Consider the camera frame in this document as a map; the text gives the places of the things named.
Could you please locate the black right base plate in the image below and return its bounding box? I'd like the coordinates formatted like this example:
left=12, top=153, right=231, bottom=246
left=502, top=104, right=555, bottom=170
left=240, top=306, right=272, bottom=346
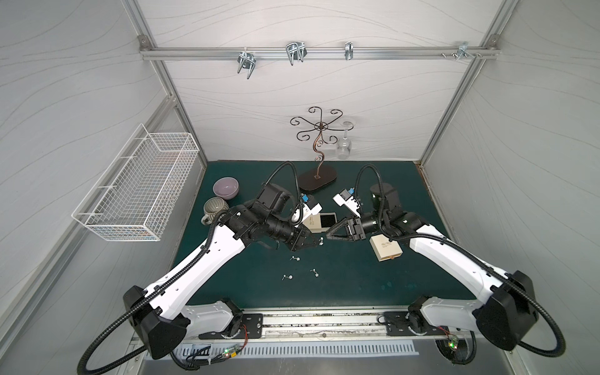
left=377, top=311, right=446, bottom=337

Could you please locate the cream closed jewelry box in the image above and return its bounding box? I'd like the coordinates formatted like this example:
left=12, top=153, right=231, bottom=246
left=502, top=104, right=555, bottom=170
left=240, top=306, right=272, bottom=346
left=370, top=234, right=403, bottom=262

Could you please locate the clear wine glass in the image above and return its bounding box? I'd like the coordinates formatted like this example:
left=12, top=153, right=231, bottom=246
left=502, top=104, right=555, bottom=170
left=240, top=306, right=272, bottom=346
left=336, top=121, right=354, bottom=160

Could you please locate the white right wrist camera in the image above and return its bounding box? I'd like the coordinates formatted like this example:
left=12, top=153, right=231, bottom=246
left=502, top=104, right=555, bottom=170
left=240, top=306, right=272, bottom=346
left=333, top=187, right=361, bottom=217

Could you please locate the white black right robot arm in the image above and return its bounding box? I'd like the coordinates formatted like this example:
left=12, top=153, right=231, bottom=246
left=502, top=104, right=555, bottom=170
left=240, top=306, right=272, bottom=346
left=327, top=183, right=540, bottom=351

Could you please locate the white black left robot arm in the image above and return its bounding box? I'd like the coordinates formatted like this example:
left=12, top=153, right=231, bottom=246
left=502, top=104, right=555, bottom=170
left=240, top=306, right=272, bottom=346
left=123, top=184, right=322, bottom=359

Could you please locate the metal rail hook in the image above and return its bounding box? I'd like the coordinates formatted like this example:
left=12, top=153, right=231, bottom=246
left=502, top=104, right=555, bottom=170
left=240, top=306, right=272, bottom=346
left=345, top=42, right=354, bottom=61

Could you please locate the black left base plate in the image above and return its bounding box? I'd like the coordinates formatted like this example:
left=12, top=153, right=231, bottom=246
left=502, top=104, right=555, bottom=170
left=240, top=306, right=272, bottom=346
left=198, top=312, right=264, bottom=340

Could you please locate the cream drawer jewelry box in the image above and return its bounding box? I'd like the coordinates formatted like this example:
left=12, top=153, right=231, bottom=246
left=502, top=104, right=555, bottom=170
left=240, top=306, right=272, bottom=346
left=302, top=212, right=337, bottom=234

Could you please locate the metal rail clamp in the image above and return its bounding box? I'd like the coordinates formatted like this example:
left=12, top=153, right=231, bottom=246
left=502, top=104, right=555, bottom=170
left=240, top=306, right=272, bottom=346
left=237, top=50, right=256, bottom=80
left=285, top=42, right=307, bottom=66

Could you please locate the aluminium cross rail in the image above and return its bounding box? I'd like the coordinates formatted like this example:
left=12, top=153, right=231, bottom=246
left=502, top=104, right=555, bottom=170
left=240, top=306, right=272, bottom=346
left=141, top=45, right=501, bottom=61

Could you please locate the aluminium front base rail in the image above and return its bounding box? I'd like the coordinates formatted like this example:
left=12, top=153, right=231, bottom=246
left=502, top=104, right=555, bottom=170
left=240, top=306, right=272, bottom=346
left=126, top=305, right=512, bottom=346

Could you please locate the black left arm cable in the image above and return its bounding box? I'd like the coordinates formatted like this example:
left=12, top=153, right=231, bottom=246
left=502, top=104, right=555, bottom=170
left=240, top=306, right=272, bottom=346
left=77, top=161, right=303, bottom=375

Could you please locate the lilac ceramic bowl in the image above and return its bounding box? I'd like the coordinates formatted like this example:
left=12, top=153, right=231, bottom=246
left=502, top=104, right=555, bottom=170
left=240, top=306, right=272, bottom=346
left=212, top=177, right=240, bottom=201

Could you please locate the green ribbed ceramic mug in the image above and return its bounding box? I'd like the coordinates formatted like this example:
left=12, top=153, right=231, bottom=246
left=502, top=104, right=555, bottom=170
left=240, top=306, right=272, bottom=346
left=201, top=197, right=229, bottom=226

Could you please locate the white slotted cable duct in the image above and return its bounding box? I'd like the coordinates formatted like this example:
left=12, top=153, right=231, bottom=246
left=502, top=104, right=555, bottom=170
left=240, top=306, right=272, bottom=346
left=174, top=340, right=420, bottom=360

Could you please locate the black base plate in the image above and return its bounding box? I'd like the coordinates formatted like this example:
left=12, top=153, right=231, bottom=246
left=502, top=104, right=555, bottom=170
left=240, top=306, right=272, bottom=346
left=198, top=312, right=264, bottom=340
left=377, top=311, right=446, bottom=337

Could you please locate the white wire basket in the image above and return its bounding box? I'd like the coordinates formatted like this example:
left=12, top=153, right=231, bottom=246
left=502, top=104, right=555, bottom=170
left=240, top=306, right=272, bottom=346
left=71, top=123, right=199, bottom=242

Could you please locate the dark oval stand base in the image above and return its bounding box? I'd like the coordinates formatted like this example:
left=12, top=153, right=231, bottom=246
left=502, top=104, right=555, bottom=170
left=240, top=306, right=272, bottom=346
left=298, top=164, right=338, bottom=193

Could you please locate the metal rail bracket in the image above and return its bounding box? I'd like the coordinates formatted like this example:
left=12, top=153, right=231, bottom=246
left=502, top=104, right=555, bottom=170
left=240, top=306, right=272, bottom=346
left=440, top=42, right=483, bottom=61

